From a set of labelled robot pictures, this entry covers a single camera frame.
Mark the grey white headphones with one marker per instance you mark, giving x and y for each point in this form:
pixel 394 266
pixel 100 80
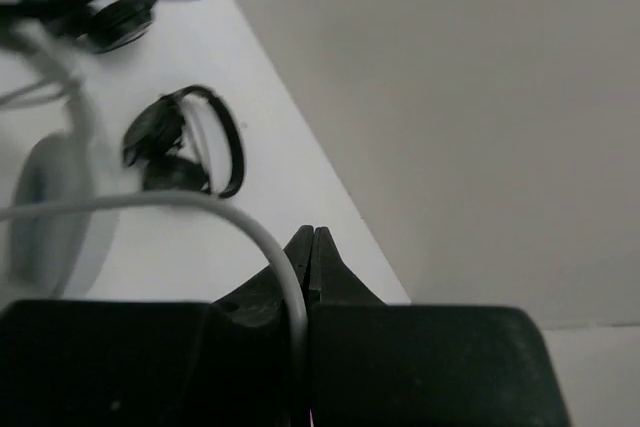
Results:
pixel 61 256

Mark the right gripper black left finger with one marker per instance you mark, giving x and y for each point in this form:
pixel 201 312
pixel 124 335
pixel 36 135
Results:
pixel 251 356

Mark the left black headphones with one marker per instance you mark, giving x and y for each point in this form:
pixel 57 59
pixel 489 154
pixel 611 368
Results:
pixel 96 29

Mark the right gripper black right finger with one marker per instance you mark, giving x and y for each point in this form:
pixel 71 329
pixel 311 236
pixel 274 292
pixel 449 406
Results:
pixel 331 281

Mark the right black headphones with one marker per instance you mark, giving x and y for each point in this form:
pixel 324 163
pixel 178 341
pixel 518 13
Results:
pixel 161 140

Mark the black headphones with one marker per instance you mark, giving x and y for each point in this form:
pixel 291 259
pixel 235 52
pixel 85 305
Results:
pixel 96 29
pixel 161 140

